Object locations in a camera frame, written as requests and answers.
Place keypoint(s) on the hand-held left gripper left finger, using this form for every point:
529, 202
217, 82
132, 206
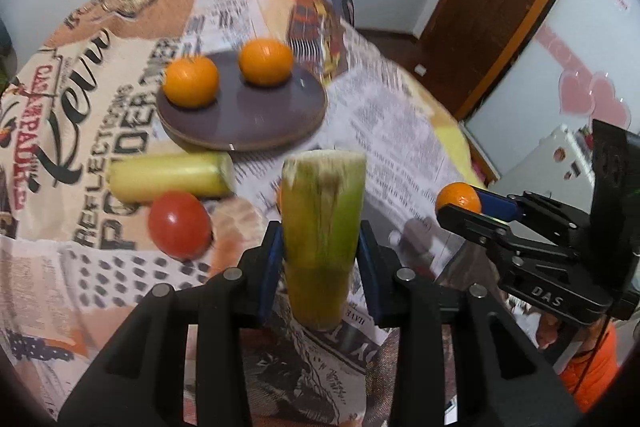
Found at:
270, 267

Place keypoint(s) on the dark round plate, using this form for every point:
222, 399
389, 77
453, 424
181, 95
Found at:
265, 117

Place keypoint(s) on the brown wooden door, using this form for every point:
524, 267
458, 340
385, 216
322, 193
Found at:
500, 7

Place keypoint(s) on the white appliance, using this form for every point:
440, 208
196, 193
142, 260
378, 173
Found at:
550, 167

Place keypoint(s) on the red tomato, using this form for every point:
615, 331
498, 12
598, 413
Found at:
180, 224

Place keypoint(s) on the green sugarcane piece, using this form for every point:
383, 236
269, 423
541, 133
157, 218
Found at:
322, 232

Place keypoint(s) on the pink heart stickers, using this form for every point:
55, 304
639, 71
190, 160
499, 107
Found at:
595, 99

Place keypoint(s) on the person's right hand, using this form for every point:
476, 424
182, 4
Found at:
549, 329

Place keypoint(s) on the printed newspaper tablecloth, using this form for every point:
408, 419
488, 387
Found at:
100, 107

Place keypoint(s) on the orange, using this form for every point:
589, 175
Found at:
265, 62
191, 82
457, 196

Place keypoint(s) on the white wall outlet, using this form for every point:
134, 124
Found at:
420, 70

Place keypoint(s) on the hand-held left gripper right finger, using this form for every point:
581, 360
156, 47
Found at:
369, 267

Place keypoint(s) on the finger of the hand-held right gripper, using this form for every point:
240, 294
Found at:
500, 207
475, 227

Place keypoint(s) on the yellow sugarcane piece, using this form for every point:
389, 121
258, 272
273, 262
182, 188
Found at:
170, 177

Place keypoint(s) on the blue chair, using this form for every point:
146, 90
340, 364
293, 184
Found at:
345, 7

